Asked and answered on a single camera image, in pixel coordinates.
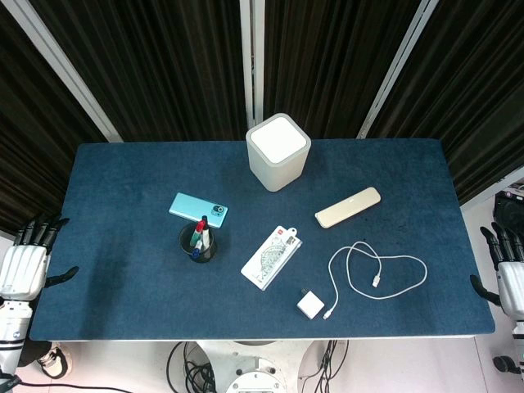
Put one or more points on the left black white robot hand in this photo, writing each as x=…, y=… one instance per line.
x=22, y=266

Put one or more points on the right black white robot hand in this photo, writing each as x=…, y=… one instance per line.
x=511, y=282

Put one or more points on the blue-capped white marker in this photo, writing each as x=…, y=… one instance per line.
x=195, y=255

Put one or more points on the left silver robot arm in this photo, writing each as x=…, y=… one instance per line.
x=12, y=331

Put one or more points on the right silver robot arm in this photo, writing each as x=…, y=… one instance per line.
x=519, y=340

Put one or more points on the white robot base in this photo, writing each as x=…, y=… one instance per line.
x=254, y=368

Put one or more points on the black mesh pen holder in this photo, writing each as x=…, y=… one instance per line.
x=184, y=241

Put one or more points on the red-capped marker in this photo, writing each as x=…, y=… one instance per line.
x=200, y=227

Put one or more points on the black-capped marker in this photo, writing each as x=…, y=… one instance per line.
x=208, y=237

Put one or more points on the black box device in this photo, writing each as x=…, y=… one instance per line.
x=509, y=206

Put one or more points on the black caster wheel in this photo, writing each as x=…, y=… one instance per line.
x=504, y=363

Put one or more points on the white black sneaker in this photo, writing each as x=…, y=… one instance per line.
x=53, y=360

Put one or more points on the blue felt table mat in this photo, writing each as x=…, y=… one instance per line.
x=123, y=294

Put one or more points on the black curtain panel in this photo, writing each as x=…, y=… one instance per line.
x=471, y=82
x=24, y=143
x=327, y=61
x=163, y=69

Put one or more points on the teal smartphone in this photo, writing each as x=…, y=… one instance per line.
x=188, y=204

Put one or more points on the beige pencil case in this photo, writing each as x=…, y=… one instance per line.
x=348, y=206

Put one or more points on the white power adapter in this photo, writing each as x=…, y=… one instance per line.
x=310, y=305

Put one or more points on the white ruler set package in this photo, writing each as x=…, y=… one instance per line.
x=270, y=258

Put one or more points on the white square trash can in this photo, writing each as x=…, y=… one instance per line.
x=278, y=143

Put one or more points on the white screen frame post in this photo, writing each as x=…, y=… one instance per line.
x=61, y=61
x=491, y=188
x=251, y=61
x=393, y=73

